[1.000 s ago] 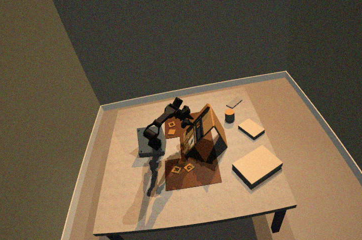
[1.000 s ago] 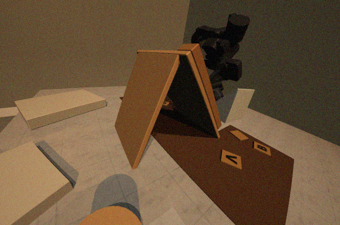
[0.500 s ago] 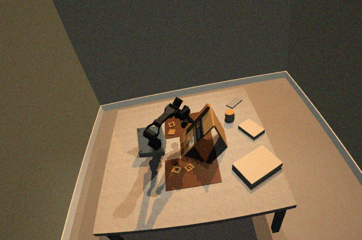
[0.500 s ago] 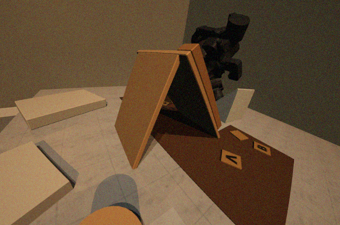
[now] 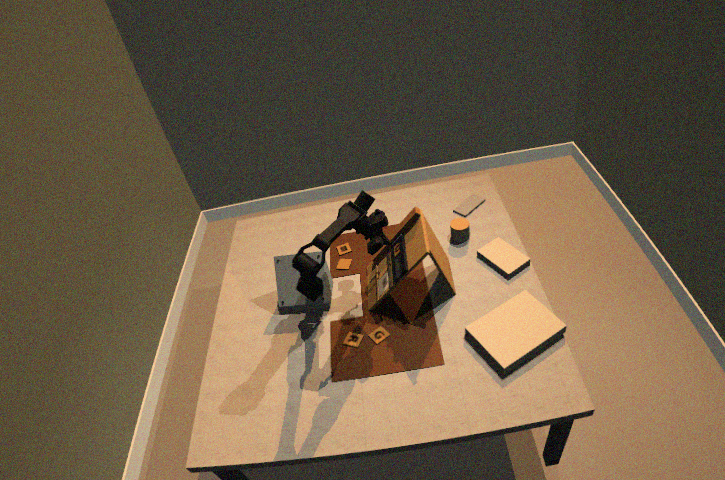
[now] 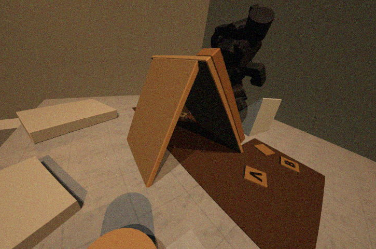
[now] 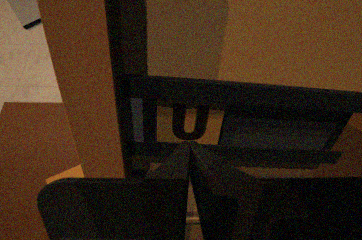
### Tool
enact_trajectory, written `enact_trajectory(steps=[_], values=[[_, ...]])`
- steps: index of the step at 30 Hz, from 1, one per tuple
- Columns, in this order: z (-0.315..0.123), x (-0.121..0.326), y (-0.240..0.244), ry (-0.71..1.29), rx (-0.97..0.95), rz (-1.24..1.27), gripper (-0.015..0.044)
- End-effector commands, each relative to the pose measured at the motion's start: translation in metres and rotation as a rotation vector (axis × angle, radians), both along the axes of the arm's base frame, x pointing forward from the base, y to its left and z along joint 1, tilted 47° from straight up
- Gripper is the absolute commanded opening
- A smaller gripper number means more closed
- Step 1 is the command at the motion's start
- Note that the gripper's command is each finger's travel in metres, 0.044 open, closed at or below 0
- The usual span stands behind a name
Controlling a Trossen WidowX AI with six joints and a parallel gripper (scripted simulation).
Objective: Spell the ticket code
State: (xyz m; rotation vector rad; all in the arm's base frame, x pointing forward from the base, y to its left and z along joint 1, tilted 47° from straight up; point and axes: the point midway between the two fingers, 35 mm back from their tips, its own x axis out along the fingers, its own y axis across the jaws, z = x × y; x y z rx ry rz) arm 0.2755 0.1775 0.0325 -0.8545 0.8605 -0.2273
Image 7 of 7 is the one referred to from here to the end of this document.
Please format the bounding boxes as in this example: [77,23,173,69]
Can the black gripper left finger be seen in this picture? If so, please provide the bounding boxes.
[37,141,191,240]

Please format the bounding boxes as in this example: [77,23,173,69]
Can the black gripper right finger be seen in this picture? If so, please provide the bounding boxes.
[189,141,362,240]

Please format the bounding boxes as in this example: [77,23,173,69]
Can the tan letter tile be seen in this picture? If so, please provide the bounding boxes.
[46,165,84,185]
[157,99,226,145]

